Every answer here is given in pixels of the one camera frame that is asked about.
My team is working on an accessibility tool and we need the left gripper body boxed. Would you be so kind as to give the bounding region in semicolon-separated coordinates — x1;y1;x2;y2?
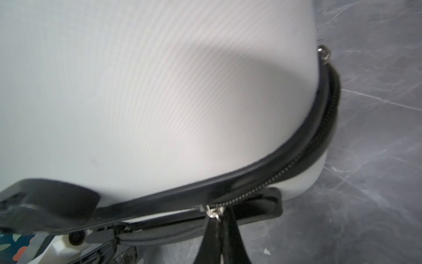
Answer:
18;233;138;264

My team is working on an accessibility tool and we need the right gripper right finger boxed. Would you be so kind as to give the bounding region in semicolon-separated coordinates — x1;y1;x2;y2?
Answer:
222;207;251;264

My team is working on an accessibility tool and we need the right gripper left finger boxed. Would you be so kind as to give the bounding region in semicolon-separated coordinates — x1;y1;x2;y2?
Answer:
193;216;222;264

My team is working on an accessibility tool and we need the black suitcase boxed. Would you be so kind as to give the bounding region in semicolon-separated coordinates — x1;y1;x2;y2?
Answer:
1;1;339;234

